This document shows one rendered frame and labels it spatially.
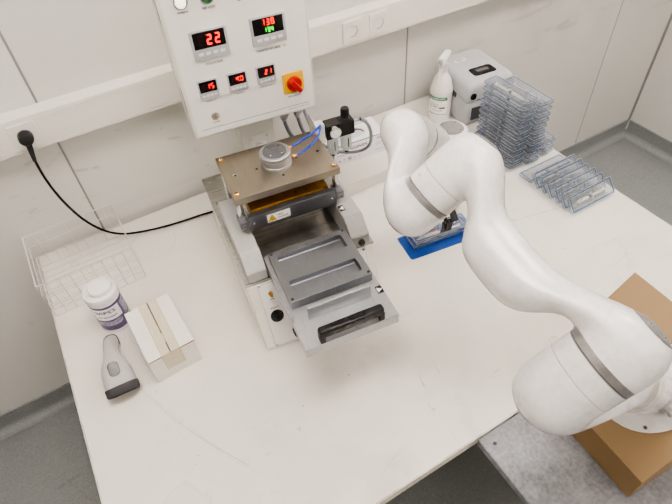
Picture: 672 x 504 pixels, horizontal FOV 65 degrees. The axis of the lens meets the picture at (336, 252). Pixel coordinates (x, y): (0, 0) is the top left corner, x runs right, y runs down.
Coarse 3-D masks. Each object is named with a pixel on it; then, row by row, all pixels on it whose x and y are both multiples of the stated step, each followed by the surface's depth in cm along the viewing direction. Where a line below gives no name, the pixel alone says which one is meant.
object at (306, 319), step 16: (272, 272) 125; (352, 288) 121; (368, 288) 116; (288, 304) 118; (320, 304) 113; (336, 304) 115; (352, 304) 117; (368, 304) 117; (384, 304) 117; (304, 320) 115; (320, 320) 115; (384, 320) 114; (304, 336) 112; (336, 336) 112; (352, 336) 113; (320, 352) 113
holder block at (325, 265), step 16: (320, 240) 128; (336, 240) 130; (272, 256) 125; (288, 256) 127; (304, 256) 127; (320, 256) 125; (336, 256) 124; (352, 256) 124; (288, 272) 122; (304, 272) 121; (320, 272) 122; (336, 272) 123; (352, 272) 123; (368, 272) 120; (288, 288) 118; (304, 288) 120; (320, 288) 118; (336, 288) 119; (304, 304) 118
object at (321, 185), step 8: (312, 184) 133; (320, 184) 133; (288, 192) 131; (296, 192) 131; (304, 192) 131; (312, 192) 131; (256, 200) 130; (264, 200) 130; (272, 200) 129; (280, 200) 129; (288, 200) 130; (248, 208) 130; (256, 208) 128; (264, 208) 128
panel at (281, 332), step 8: (360, 248) 135; (368, 264) 138; (256, 288) 129; (264, 288) 130; (272, 288) 130; (264, 296) 130; (272, 296) 129; (264, 304) 131; (272, 304) 132; (280, 304) 133; (264, 312) 132; (272, 312) 132; (272, 320) 133; (288, 320) 135; (272, 328) 134; (280, 328) 135; (288, 328) 136; (272, 336) 135; (280, 336) 135; (288, 336) 136; (280, 344) 136
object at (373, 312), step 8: (360, 312) 111; (368, 312) 111; (376, 312) 111; (384, 312) 112; (336, 320) 110; (344, 320) 110; (352, 320) 110; (360, 320) 110; (368, 320) 112; (320, 328) 109; (328, 328) 109; (336, 328) 109; (344, 328) 110; (320, 336) 109; (328, 336) 110
